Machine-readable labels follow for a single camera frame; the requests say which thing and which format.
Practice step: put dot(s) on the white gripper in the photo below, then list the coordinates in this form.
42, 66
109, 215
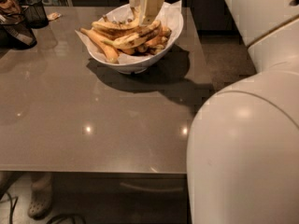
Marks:
151, 7

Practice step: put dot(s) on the black mesh cup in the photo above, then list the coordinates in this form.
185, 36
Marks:
34, 13

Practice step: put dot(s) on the drawer handle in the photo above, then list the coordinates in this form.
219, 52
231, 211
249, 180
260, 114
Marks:
147, 189

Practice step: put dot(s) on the small wrapper on table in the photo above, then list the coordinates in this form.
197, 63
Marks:
53, 16

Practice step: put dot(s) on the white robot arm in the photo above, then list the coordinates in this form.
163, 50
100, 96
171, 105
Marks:
243, 145

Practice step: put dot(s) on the spotted banana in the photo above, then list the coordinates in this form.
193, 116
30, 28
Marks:
113, 29
136, 39

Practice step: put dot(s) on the white bowl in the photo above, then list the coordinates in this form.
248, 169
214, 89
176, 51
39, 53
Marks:
134, 64

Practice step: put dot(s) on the grey clog shoe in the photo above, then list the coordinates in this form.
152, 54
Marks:
40, 203

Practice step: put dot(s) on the black mesh basket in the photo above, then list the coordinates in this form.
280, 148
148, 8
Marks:
20, 34

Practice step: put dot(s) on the small bananas right pile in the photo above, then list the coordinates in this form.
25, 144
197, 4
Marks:
153, 46

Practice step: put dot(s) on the spotted banana back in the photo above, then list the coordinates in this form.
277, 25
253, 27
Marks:
113, 29

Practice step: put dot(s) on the long banana front left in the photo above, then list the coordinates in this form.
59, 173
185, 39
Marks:
110, 53

